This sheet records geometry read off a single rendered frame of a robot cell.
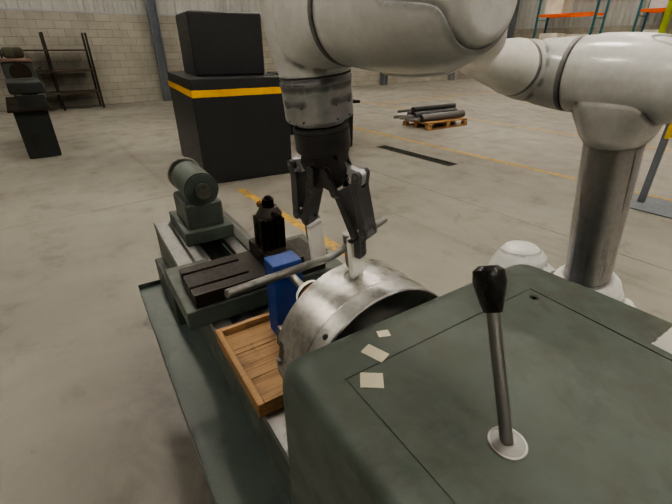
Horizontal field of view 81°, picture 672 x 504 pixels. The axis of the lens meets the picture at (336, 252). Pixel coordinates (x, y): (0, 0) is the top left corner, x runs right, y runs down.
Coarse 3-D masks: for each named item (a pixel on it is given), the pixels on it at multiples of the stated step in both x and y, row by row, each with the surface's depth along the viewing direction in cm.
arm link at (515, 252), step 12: (516, 240) 118; (504, 252) 114; (516, 252) 111; (528, 252) 110; (540, 252) 111; (492, 264) 117; (504, 264) 112; (516, 264) 110; (528, 264) 109; (540, 264) 109
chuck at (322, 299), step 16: (336, 272) 69; (368, 272) 68; (384, 272) 69; (400, 272) 73; (320, 288) 67; (336, 288) 66; (352, 288) 65; (304, 304) 67; (320, 304) 65; (336, 304) 63; (288, 320) 68; (304, 320) 65; (320, 320) 63; (288, 336) 67; (304, 336) 64; (288, 352) 67; (304, 352) 63
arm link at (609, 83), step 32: (608, 32) 68; (640, 32) 64; (576, 64) 68; (608, 64) 64; (640, 64) 61; (576, 96) 69; (608, 96) 65; (640, 96) 62; (608, 128) 68; (640, 128) 66; (608, 160) 74; (640, 160) 74; (576, 192) 84; (608, 192) 77; (576, 224) 87; (608, 224) 82; (576, 256) 91; (608, 256) 88; (608, 288) 94
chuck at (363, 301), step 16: (368, 288) 64; (384, 288) 64; (400, 288) 64; (416, 288) 66; (352, 304) 62; (368, 304) 61; (384, 304) 63; (400, 304) 65; (416, 304) 68; (336, 320) 61; (352, 320) 60; (368, 320) 62; (320, 336) 61; (336, 336) 60
